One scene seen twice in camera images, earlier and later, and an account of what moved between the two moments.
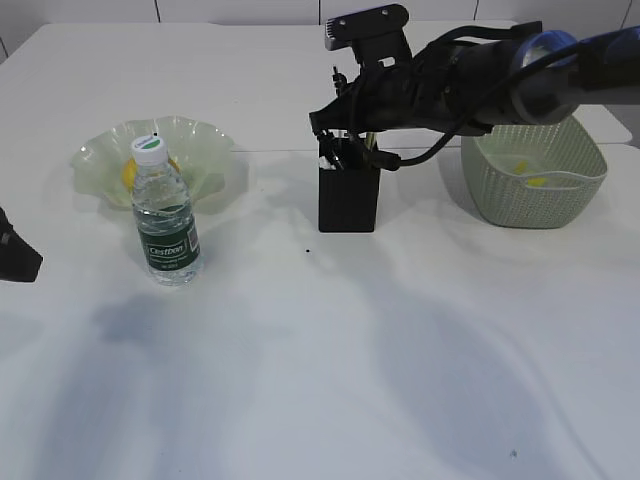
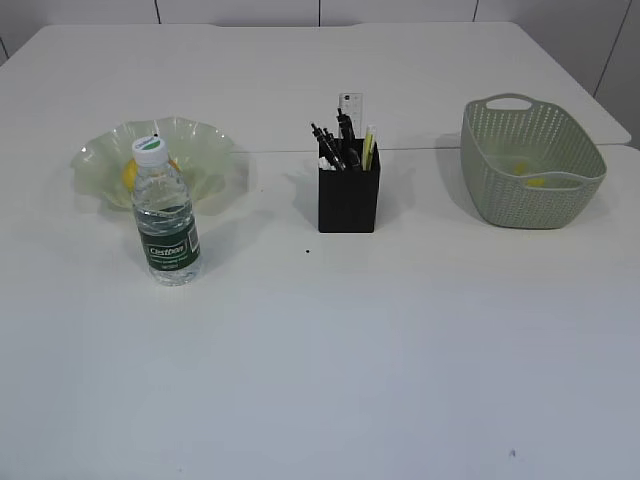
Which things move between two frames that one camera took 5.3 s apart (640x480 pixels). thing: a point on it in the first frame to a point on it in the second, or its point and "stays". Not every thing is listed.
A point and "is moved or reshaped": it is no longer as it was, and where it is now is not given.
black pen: x=339 y=80 is moved or reshaped
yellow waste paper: x=521 y=169 stays
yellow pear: x=129 y=172 stays
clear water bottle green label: x=164 y=216 stays
